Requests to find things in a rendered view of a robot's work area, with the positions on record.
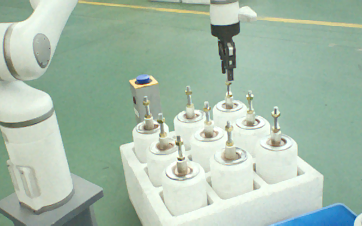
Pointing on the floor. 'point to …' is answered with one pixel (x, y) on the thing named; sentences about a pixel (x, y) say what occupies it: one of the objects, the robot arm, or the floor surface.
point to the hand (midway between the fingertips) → (227, 73)
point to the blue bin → (323, 217)
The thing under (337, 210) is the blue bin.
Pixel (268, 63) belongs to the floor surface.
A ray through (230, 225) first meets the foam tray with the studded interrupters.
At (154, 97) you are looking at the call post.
